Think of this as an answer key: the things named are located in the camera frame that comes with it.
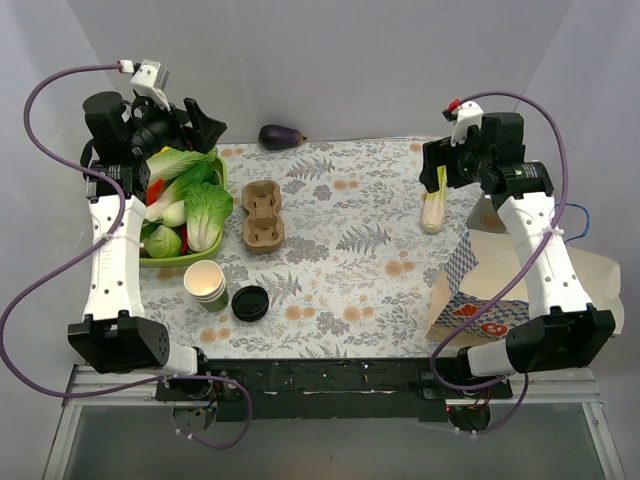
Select red pepper toy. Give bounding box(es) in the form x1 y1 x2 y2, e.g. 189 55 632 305
146 178 164 206

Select checkered paper takeout bag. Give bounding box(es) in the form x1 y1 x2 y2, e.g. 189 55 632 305
426 192 625 347

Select floral table mat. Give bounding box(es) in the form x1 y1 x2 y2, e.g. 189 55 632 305
140 139 480 359

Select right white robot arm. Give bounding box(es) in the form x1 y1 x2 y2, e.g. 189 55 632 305
420 102 615 398

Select long white cabbage toy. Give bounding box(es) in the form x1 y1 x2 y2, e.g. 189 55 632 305
146 147 218 184

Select green vegetable basket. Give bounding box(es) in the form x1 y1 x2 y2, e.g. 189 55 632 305
140 156 227 268

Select purple eggplant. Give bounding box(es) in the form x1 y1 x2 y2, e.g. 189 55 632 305
258 124 307 151

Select celery stalk toy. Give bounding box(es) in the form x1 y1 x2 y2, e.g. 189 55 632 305
422 166 447 234

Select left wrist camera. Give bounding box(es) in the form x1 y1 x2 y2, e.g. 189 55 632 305
130 60 171 111

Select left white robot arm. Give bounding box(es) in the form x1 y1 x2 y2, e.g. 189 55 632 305
67 91 227 400

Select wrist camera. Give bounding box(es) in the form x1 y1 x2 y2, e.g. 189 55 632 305
442 99 484 147
130 60 171 111

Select round green cabbage toy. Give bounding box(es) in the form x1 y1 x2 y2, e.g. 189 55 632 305
144 225 182 259

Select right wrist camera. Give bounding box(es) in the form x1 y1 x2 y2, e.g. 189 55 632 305
442 99 484 147

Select stacked green paper cups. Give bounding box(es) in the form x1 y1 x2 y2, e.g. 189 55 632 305
183 260 229 312

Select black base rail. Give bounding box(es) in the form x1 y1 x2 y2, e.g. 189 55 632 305
154 357 514 424

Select black cup lid on mat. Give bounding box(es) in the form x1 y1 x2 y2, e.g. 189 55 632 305
231 285 270 323

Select napa cabbage toy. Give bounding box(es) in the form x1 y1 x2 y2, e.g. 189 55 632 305
184 183 233 252

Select cardboard cup carrier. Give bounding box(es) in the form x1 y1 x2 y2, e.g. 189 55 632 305
242 180 284 253

